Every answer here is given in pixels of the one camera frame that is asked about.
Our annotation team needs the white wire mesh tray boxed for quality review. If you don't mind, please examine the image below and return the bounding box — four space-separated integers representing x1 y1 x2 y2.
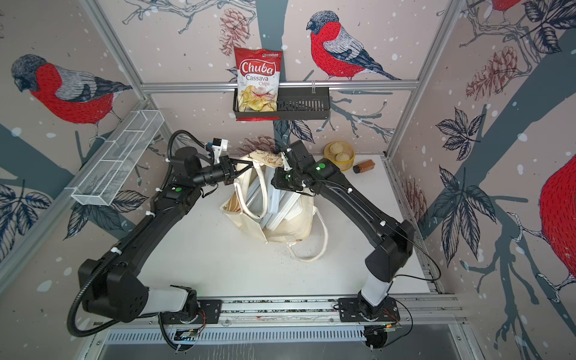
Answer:
71 109 164 206

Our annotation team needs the white pencil case in bag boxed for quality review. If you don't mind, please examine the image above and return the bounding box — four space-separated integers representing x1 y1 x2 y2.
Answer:
244 166 281 221

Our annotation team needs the small brown bottle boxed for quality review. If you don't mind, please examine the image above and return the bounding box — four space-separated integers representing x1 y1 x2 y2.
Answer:
352 159 375 174

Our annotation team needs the red Chuba cassava chips bag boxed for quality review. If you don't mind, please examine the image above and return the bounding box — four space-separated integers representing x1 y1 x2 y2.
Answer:
234 47 283 122

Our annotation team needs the black wire wall basket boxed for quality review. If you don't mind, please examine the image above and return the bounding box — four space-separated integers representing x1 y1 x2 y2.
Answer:
232 87 331 122

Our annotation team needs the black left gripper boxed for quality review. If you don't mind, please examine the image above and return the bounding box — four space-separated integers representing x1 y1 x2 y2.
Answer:
191 158 253 191

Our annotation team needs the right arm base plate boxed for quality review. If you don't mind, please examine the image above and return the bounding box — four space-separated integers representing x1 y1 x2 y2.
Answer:
333 295 400 323

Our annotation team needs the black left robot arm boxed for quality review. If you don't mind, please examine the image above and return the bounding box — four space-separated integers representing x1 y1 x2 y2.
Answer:
67 130 254 338

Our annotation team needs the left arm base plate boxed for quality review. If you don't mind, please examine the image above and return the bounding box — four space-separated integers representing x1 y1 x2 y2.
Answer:
160 299 223 326

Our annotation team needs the cream canvas tote bag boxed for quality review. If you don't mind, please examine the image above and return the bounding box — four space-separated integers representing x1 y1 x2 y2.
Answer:
220 150 329 263

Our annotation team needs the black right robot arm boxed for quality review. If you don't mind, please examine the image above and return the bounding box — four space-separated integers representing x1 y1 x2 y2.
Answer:
271 140 415 320

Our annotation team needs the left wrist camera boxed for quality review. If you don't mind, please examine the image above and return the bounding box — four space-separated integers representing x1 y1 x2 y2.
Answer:
210 138 229 164

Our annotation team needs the beige bun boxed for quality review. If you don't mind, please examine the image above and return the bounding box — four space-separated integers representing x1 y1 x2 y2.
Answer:
328 142 344 155
334 152 351 163

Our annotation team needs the light blue pencil case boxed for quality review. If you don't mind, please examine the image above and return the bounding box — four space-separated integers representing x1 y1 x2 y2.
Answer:
259 189 304 231

